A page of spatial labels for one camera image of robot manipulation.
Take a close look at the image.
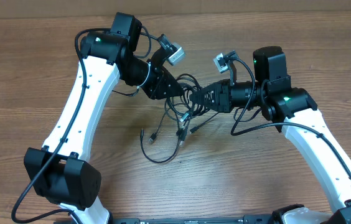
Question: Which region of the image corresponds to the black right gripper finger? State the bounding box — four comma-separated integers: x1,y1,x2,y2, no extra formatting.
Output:
202,104,225,112
189,83,222,105

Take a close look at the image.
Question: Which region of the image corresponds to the black USB cable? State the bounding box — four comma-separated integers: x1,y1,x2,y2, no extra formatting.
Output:
147,73,220,144
139,127,182,164

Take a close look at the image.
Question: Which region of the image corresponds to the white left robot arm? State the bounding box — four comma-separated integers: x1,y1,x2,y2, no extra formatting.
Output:
24,12,185,223

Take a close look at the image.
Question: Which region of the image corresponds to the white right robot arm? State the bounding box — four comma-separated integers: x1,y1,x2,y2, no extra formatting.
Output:
190,46,351,223

